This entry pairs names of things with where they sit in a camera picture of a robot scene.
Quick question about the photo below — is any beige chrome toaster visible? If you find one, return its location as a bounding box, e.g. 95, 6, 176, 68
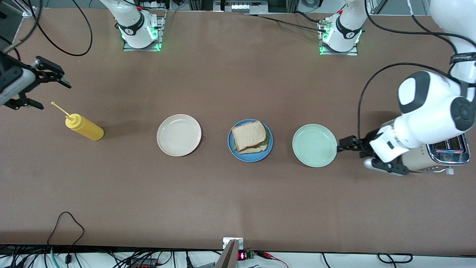
400, 134, 471, 175

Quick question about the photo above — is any thin black looped cable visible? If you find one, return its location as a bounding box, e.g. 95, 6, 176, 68
46, 211, 85, 255

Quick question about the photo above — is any blue plate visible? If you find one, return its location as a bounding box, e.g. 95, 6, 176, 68
228, 119, 273, 163

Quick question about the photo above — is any red wire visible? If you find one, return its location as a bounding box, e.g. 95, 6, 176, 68
257, 252, 289, 268

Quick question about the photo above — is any beige plate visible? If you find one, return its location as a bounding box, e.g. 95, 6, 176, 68
157, 114, 202, 157

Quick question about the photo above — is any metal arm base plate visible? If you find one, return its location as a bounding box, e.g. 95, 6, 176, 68
319, 19, 358, 56
123, 17, 165, 52

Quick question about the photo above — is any grey electronics unit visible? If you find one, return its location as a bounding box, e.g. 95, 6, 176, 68
214, 0, 268, 13

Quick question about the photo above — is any black cable across table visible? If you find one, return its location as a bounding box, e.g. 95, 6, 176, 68
242, 13, 329, 34

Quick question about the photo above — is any yellow mustard squeeze bottle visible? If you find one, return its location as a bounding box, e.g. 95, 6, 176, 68
51, 101, 104, 141

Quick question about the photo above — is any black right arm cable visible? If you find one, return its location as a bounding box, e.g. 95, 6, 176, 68
0, 0, 93, 57

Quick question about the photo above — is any grey metal camera bracket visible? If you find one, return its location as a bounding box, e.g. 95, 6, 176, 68
215, 237, 244, 268

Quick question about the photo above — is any black coiled cable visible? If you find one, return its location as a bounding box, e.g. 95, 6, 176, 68
377, 253, 413, 264

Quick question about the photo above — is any light green plate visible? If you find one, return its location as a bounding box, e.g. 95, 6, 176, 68
292, 124, 338, 168

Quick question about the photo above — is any toast bread slice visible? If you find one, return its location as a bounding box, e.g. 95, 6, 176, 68
237, 143, 268, 154
231, 121, 267, 152

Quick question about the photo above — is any green lettuce leaf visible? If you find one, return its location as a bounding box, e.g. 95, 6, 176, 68
233, 128, 270, 152

